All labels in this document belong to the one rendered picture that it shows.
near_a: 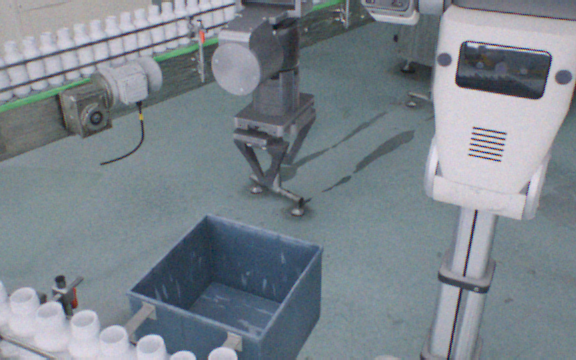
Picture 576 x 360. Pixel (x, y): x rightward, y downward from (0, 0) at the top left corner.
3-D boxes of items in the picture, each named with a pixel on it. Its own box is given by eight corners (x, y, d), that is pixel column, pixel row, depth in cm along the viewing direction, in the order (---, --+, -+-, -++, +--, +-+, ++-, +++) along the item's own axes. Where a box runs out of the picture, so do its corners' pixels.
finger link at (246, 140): (234, 189, 78) (230, 122, 73) (259, 163, 83) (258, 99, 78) (282, 201, 75) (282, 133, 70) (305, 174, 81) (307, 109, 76)
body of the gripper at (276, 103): (233, 130, 74) (230, 72, 70) (270, 99, 81) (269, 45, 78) (282, 141, 71) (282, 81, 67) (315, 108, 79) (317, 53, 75)
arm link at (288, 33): (307, 9, 71) (263, 3, 73) (283, 26, 65) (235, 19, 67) (306, 66, 74) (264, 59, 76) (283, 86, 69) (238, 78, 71)
